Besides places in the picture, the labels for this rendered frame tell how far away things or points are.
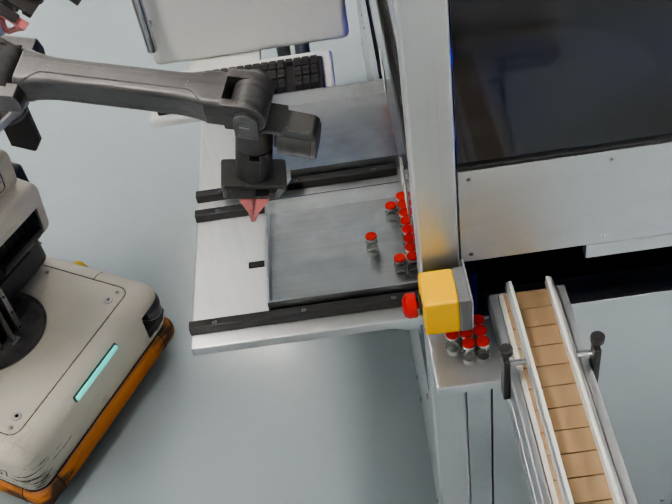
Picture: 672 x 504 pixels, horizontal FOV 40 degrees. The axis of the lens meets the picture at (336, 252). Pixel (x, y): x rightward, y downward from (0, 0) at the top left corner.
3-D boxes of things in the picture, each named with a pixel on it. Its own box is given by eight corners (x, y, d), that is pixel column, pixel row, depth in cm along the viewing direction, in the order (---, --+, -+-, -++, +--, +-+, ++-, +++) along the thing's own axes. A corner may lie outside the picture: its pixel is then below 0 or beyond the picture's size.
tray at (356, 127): (418, 86, 202) (417, 73, 200) (436, 162, 184) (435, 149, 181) (264, 109, 204) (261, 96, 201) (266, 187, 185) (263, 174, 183)
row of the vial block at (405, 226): (408, 208, 176) (406, 190, 172) (421, 277, 163) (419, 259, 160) (396, 209, 176) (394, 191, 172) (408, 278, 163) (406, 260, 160)
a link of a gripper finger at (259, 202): (268, 233, 150) (269, 189, 144) (223, 233, 149) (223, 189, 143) (267, 205, 155) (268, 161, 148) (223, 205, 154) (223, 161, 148)
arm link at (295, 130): (245, 66, 134) (231, 114, 130) (323, 78, 133) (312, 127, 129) (250, 114, 144) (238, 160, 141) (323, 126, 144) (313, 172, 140)
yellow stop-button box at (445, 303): (464, 296, 148) (463, 265, 143) (472, 330, 143) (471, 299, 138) (417, 302, 149) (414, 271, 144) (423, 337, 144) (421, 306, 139)
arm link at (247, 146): (240, 98, 140) (230, 121, 135) (285, 105, 139) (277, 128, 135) (240, 135, 144) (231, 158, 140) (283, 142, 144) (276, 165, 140)
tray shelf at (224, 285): (416, 80, 207) (415, 73, 206) (470, 318, 158) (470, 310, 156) (204, 111, 209) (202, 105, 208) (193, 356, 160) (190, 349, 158)
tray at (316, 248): (442, 189, 178) (441, 175, 176) (465, 289, 160) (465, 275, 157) (267, 214, 180) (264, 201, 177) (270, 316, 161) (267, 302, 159)
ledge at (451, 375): (508, 322, 156) (508, 315, 155) (524, 384, 147) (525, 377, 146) (426, 333, 157) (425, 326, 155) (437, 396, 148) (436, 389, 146)
